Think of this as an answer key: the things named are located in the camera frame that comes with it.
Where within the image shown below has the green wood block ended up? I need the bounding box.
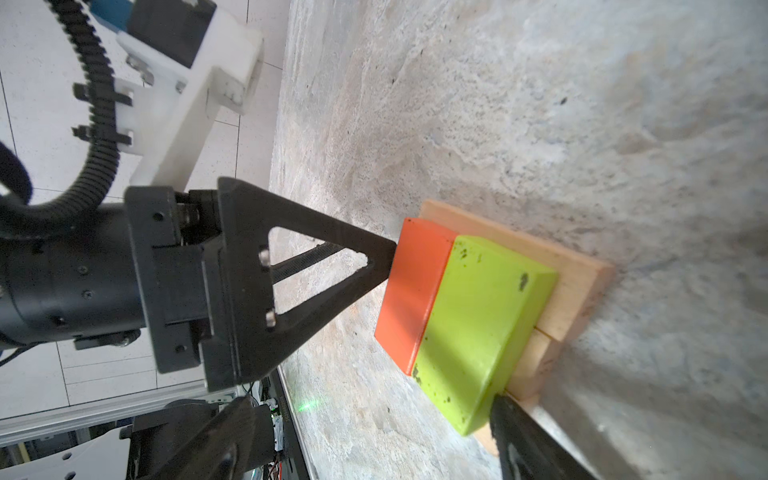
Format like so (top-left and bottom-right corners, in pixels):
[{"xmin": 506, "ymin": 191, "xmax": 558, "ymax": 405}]
[{"xmin": 412, "ymin": 235, "xmax": 559, "ymax": 436}]

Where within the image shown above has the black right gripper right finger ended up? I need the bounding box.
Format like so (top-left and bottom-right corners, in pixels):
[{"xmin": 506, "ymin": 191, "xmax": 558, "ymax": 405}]
[{"xmin": 490, "ymin": 395, "xmax": 596, "ymax": 480}]

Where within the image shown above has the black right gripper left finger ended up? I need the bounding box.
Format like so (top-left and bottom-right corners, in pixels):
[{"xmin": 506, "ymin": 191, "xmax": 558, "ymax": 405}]
[{"xmin": 125, "ymin": 397, "xmax": 276, "ymax": 479}]

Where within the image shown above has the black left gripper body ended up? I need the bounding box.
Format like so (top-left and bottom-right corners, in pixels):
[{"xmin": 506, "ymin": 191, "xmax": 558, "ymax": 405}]
[{"xmin": 1, "ymin": 187, "xmax": 221, "ymax": 373}]

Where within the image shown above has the orange wood block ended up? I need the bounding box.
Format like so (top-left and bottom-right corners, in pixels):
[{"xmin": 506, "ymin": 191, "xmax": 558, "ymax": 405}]
[{"xmin": 374, "ymin": 218, "xmax": 457, "ymax": 376}]

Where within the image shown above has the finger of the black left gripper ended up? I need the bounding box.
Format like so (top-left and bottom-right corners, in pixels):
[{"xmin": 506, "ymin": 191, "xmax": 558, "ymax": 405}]
[{"xmin": 203, "ymin": 177, "xmax": 397, "ymax": 391}]

